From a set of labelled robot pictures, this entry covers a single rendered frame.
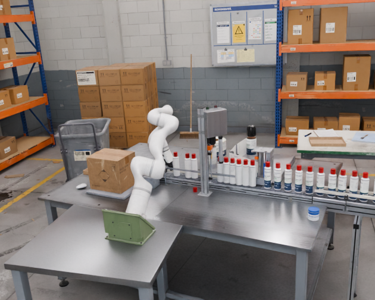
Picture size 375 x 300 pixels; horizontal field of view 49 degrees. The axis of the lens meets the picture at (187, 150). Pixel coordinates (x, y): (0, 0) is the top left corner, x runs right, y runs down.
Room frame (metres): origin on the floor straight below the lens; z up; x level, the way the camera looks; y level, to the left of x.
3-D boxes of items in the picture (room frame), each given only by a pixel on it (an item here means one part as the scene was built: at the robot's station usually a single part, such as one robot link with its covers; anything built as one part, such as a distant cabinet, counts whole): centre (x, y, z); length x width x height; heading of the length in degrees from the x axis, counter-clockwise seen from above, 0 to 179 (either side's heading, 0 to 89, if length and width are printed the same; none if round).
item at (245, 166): (2.89, -0.43, 0.98); 0.05 x 0.05 x 0.20
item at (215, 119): (2.92, -0.20, 1.38); 0.17 x 0.10 x 0.19; 118
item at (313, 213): (2.40, -0.79, 0.87); 0.07 x 0.07 x 0.07
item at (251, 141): (3.50, -0.57, 1.04); 0.09 x 0.09 x 0.29
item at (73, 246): (2.38, 0.54, 0.81); 0.90 x 0.90 x 0.04; 73
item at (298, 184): (2.72, -0.78, 0.98); 0.05 x 0.05 x 0.20
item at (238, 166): (2.91, -0.38, 0.98); 0.05 x 0.05 x 0.20
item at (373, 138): (4.13, -1.88, 0.81); 0.32 x 0.24 x 0.01; 149
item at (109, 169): (3.10, 0.61, 0.99); 0.30 x 0.24 x 0.27; 63
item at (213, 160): (3.32, -0.20, 1.03); 0.09 x 0.09 x 0.30
